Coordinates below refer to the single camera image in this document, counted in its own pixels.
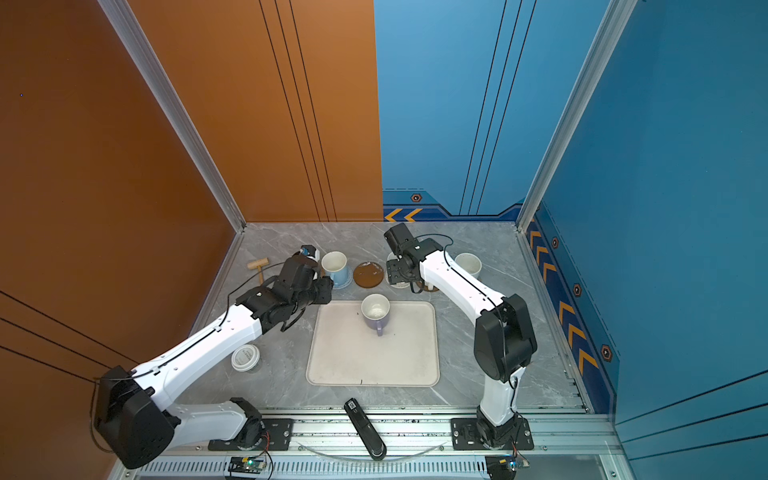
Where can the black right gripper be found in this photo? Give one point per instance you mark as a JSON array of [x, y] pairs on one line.
[[392, 272]]

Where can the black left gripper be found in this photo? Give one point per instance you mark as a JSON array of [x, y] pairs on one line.
[[326, 287]]

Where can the light blue mug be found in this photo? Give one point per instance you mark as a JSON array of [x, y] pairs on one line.
[[335, 261]]

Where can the purple mug white inside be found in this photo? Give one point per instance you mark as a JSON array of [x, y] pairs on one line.
[[375, 309]]

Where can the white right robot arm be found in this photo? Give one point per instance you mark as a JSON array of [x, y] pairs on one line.
[[504, 340]]

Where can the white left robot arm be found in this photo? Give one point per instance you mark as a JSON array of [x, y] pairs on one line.
[[137, 413]]

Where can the glossy brown round coaster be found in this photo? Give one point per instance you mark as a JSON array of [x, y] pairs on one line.
[[368, 275]]

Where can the beige serving tray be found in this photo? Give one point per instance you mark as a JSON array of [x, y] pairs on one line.
[[346, 352]]

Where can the small wooden mallet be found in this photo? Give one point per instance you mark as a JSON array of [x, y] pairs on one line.
[[258, 266]]

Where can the white round lid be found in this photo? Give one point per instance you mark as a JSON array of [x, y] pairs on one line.
[[245, 358]]

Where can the black handheld scanner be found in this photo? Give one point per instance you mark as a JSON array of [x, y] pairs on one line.
[[370, 438]]

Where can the green circuit board left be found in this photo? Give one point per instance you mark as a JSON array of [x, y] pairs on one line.
[[247, 467]]

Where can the circuit board right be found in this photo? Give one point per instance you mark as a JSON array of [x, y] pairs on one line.
[[505, 467]]

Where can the aluminium front rail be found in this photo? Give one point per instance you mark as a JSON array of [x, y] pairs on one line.
[[409, 431]]

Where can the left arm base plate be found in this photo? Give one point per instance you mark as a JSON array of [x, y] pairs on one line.
[[273, 434]]

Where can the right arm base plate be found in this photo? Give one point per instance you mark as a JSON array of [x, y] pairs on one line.
[[465, 433]]

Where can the aluminium corner post right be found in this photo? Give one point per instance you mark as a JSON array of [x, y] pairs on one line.
[[608, 34]]

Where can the aluminium corner post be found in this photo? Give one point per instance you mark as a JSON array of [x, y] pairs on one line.
[[126, 25], [608, 34]]

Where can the aluminium corner post left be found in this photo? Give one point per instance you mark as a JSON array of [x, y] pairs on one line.
[[126, 25]]

